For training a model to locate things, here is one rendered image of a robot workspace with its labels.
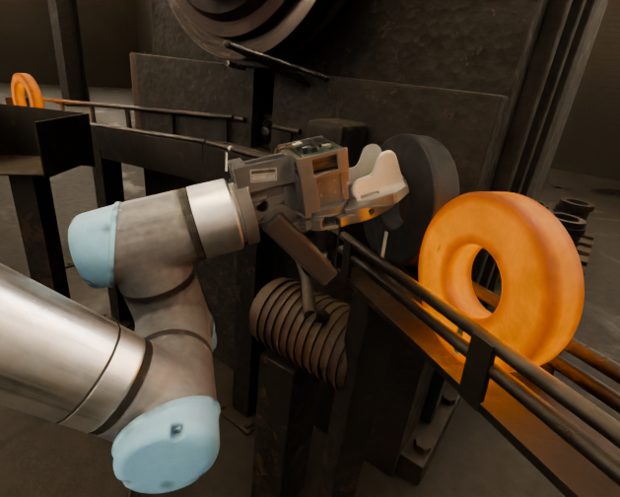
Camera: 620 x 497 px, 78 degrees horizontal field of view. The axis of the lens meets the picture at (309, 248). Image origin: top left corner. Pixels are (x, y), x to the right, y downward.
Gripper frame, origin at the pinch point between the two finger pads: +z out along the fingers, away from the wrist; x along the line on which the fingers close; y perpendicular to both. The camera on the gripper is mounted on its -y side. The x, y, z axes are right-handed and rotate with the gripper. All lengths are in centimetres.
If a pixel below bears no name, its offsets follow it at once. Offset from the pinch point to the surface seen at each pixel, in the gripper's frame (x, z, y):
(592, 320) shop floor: 53, 126, -112
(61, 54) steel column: 717, -168, 41
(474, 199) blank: -13.1, -1.5, 3.1
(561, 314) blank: -22.9, -2.0, -2.0
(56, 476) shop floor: 31, -70, -60
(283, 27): 34.6, -2.4, 18.7
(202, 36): 52, -14, 19
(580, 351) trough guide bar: -23.3, 0.3, -6.2
